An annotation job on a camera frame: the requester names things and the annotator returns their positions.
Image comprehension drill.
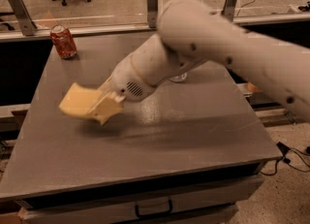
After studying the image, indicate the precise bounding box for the white gripper with vent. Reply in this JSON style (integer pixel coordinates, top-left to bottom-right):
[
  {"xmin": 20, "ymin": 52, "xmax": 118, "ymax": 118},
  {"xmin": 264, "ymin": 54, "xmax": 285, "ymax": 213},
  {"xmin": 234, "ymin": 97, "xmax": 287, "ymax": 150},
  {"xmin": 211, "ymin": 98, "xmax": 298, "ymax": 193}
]
[{"xmin": 88, "ymin": 58, "xmax": 156, "ymax": 125}]

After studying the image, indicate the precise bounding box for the yellow wavy sponge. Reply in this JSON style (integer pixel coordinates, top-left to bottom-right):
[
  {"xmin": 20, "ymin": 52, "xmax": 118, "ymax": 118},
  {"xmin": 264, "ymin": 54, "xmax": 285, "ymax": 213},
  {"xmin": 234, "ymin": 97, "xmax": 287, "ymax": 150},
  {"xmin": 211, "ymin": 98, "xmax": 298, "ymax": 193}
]
[{"xmin": 59, "ymin": 82, "xmax": 102, "ymax": 119}]

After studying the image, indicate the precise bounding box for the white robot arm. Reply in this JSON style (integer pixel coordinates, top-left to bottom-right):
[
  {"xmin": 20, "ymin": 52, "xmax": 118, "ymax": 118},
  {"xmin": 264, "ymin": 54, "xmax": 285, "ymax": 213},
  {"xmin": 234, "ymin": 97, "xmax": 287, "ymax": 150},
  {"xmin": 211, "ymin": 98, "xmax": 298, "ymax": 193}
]
[{"xmin": 87, "ymin": 0, "xmax": 310, "ymax": 123}]

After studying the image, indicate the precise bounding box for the red soda can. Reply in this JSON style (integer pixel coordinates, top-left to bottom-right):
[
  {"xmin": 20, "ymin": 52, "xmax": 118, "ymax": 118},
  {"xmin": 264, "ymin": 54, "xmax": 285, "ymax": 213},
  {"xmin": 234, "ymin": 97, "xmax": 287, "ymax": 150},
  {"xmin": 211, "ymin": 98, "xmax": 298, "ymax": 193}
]
[{"xmin": 50, "ymin": 24, "xmax": 77, "ymax": 59}]

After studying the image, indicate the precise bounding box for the clear plastic water bottle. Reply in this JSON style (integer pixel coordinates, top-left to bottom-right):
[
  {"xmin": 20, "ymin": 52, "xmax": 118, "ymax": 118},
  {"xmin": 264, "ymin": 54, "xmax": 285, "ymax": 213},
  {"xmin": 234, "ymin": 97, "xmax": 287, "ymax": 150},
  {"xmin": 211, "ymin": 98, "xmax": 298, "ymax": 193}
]
[{"xmin": 170, "ymin": 73, "xmax": 187, "ymax": 83}]

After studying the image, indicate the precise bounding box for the grey drawer front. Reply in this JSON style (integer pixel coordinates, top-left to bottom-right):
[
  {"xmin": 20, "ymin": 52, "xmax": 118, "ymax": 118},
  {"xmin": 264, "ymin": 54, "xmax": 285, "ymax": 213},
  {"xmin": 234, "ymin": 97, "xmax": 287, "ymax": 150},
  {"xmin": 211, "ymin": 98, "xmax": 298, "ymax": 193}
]
[{"xmin": 18, "ymin": 175, "xmax": 264, "ymax": 224}]

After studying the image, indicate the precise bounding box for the metal barrier rail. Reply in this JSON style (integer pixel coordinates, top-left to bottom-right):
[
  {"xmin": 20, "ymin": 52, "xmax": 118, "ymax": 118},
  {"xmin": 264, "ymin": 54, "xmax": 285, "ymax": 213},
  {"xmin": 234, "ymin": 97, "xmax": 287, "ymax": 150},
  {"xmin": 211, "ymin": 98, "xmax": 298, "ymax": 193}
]
[{"xmin": 0, "ymin": 13, "xmax": 310, "ymax": 47}]

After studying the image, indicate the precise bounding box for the left metal glass bracket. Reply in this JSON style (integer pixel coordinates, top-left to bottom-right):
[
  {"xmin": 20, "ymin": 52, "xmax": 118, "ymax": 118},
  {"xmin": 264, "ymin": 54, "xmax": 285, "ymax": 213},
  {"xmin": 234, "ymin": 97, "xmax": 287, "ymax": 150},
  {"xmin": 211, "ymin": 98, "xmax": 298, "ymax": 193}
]
[{"xmin": 8, "ymin": 0, "xmax": 37, "ymax": 36}]

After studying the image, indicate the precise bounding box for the metal glass bracket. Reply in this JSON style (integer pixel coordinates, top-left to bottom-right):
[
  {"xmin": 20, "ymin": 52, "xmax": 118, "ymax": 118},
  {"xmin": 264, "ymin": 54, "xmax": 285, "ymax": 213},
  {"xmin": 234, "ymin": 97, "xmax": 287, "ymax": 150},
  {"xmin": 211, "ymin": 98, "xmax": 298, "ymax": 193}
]
[
  {"xmin": 146, "ymin": 0, "xmax": 158, "ymax": 28},
  {"xmin": 8, "ymin": 0, "xmax": 37, "ymax": 36},
  {"xmin": 221, "ymin": 0, "xmax": 237, "ymax": 21}
]

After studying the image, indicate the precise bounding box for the middle metal glass bracket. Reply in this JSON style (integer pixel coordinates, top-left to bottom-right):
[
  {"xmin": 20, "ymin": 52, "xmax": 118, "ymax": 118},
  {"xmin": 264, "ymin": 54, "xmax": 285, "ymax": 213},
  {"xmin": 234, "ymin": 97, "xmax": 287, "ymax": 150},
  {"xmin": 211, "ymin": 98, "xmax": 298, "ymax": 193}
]
[{"xmin": 146, "ymin": 0, "xmax": 158, "ymax": 28}]

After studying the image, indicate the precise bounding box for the black drawer handle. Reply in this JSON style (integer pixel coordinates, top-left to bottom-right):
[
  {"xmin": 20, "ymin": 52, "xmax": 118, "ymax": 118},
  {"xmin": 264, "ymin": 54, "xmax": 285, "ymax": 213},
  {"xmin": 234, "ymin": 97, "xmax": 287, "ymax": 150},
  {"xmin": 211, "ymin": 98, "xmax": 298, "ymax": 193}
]
[{"xmin": 135, "ymin": 199, "xmax": 173, "ymax": 219}]

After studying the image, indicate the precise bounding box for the right metal glass bracket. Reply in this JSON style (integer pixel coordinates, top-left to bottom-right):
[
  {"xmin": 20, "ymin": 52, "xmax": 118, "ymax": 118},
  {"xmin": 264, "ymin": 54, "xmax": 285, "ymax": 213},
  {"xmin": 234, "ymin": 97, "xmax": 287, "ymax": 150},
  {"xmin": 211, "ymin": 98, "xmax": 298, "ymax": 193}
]
[{"xmin": 221, "ymin": 0, "xmax": 237, "ymax": 21}]

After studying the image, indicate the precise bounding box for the black floor cable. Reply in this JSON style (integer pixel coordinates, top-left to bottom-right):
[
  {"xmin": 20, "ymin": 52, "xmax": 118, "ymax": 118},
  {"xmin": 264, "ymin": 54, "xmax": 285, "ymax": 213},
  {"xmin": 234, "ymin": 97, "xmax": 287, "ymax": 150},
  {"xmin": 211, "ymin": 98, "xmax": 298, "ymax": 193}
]
[{"xmin": 260, "ymin": 142, "xmax": 310, "ymax": 176}]

